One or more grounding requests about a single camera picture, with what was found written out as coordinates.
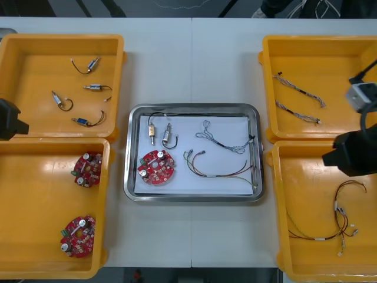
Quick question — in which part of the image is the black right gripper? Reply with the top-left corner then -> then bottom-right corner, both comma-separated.
322,123 -> 377,177

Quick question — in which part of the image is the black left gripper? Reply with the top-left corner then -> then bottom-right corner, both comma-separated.
0,98 -> 30,141

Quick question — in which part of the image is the round red circuit board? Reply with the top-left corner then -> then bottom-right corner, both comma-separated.
137,149 -> 177,187
70,152 -> 104,188
60,215 -> 97,258

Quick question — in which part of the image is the yellow-orange plastic bin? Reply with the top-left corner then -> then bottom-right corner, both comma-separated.
267,140 -> 377,283
258,34 -> 377,142
0,137 -> 116,280
0,33 -> 128,140

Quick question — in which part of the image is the black stand leg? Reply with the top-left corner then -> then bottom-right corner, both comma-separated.
74,0 -> 128,18
216,0 -> 240,18

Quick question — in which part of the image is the steel tray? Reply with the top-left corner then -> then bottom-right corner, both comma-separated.
123,103 -> 264,203

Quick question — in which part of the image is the person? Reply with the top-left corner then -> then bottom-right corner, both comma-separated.
252,0 -> 299,19

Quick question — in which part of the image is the metal solenoid with black cable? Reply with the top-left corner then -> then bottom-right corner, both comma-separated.
70,57 -> 101,75
82,84 -> 114,104
51,90 -> 74,112

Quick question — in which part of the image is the blue-white twisted wire harness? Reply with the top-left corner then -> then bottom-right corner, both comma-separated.
272,70 -> 327,108
275,100 -> 322,125
195,119 -> 256,155

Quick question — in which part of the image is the blue label solenoid with cable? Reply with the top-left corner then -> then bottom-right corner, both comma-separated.
71,110 -> 107,128

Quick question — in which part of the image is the red black wire harness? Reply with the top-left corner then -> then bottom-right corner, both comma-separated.
285,180 -> 368,257

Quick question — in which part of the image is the red green-yellow wire harness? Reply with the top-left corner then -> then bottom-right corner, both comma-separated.
182,149 -> 260,190

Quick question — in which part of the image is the brass solenoid with black cable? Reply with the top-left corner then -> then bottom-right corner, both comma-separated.
147,111 -> 166,147

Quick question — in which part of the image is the white cable bundle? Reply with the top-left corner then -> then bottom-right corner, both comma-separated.
290,0 -> 344,19

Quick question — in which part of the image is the silver solenoid with black cable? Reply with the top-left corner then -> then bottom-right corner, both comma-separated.
161,122 -> 181,149

